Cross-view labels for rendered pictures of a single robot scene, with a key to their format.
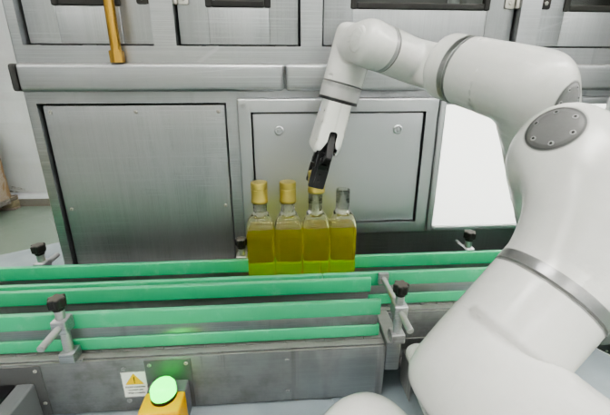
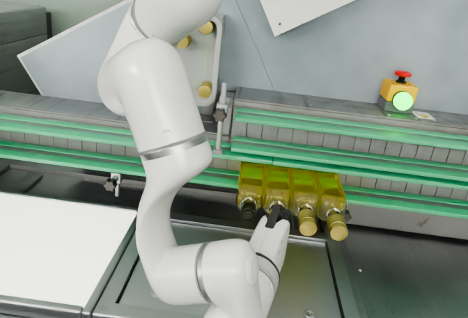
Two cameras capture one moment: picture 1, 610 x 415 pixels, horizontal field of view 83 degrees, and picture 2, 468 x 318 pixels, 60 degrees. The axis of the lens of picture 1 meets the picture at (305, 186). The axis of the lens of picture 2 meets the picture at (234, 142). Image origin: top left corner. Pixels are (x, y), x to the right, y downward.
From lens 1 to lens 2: 55 cm
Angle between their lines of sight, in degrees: 50
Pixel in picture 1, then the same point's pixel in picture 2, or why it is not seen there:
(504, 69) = (179, 76)
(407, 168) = not seen: hidden behind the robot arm
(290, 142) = (294, 301)
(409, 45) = (183, 255)
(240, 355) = (347, 112)
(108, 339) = (452, 136)
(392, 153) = not seen: hidden behind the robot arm
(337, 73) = (262, 280)
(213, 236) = (367, 249)
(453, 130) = (85, 280)
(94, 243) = not seen: outside the picture
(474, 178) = (76, 237)
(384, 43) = (224, 243)
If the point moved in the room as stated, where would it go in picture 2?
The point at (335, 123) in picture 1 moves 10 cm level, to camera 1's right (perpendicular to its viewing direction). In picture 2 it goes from (267, 234) to (205, 222)
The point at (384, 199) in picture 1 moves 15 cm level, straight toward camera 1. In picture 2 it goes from (184, 239) to (210, 185)
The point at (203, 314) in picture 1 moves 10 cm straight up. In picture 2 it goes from (381, 133) to (394, 151)
